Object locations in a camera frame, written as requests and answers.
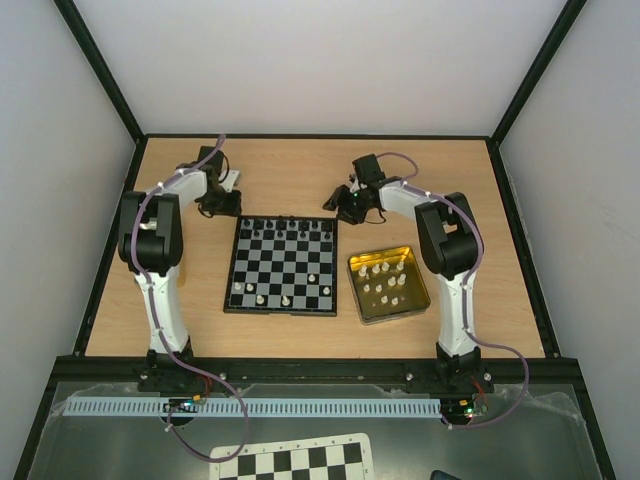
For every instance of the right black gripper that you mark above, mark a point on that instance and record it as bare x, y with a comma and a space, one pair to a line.
342, 202

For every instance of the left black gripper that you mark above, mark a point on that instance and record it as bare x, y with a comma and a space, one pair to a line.
235, 208

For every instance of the black silver chess board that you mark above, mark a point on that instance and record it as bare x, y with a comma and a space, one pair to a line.
276, 254

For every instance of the gold tin with pieces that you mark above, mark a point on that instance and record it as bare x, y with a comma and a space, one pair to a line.
387, 285

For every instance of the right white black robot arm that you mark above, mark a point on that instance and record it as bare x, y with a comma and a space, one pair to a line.
451, 248

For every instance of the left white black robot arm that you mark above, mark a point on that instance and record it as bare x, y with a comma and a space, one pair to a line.
151, 243

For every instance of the printed checkerboard sheet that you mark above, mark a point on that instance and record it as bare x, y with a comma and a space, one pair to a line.
346, 457

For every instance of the black phone corner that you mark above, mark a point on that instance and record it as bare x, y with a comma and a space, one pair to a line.
441, 475

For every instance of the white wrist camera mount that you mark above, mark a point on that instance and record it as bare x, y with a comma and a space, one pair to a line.
229, 181

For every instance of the white slotted cable duct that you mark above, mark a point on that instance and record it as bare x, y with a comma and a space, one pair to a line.
255, 407

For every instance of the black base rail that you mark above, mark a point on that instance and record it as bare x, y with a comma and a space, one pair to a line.
411, 376

